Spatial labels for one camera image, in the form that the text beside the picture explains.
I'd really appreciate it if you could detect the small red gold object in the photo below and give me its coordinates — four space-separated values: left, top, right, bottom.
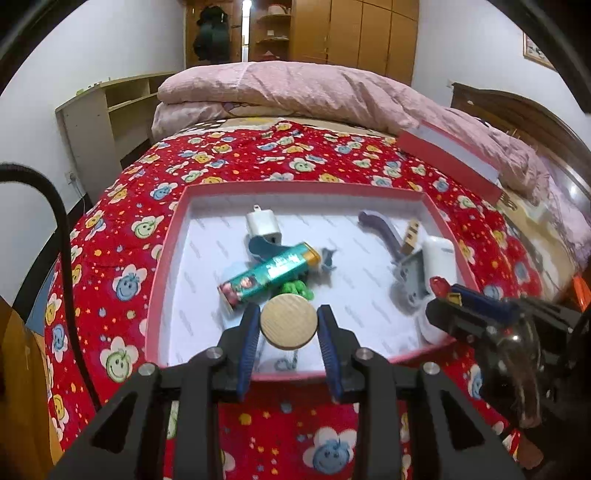
430 276 463 306

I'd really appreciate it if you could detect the white earbuds case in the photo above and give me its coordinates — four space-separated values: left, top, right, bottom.
422 236 457 284

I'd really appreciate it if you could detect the grey square plastic plate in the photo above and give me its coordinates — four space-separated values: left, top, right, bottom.
392 250 429 314

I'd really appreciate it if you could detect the teal and yellow lighter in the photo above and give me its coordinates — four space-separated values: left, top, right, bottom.
217 242 321 309

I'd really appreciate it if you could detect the round wooden disc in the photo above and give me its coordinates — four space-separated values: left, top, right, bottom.
260 294 318 351

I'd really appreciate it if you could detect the notched wooden block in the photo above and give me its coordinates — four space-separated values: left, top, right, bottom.
401 219 420 256

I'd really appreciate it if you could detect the green monster toy figure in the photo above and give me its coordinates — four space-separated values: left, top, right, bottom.
280 280 315 301

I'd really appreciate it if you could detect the purple-grey curved plastic handle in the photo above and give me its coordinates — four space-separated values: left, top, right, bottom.
358 210 404 264

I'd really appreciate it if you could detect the blue curved plastic clip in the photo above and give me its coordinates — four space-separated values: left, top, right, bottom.
247 236 337 272

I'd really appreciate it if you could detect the white usb charger plug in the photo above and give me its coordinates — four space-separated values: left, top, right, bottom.
245 205 283 244

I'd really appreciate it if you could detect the red shallow cardboard box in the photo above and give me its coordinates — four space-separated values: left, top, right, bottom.
144 181 476 366

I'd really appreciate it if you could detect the red flower-pattern bedspread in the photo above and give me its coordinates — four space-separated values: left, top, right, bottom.
70 121 542 479

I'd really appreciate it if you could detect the red box lid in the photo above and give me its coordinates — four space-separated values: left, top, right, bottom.
397 122 503 205

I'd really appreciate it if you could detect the dark wooden headboard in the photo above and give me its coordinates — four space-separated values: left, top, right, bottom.
451 82 590 212

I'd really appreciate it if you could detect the orange wooden desk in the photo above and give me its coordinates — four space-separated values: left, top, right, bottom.
1 301 61 479

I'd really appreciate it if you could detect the beige wooden shelf unit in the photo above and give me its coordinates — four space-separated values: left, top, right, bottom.
55 72 172 202

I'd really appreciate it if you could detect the pink folded quilt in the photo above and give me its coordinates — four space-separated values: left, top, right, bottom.
151 61 554 202

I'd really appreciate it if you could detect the wooden wardrobe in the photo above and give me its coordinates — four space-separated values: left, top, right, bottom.
184 0 420 85

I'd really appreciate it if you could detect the dark green hanging bag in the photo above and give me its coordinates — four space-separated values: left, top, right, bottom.
192 5 230 64

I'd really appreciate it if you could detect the framed wall picture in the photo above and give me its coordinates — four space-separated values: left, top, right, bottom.
523 33 556 70

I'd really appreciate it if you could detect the black cable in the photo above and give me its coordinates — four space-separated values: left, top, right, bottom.
0 162 103 411

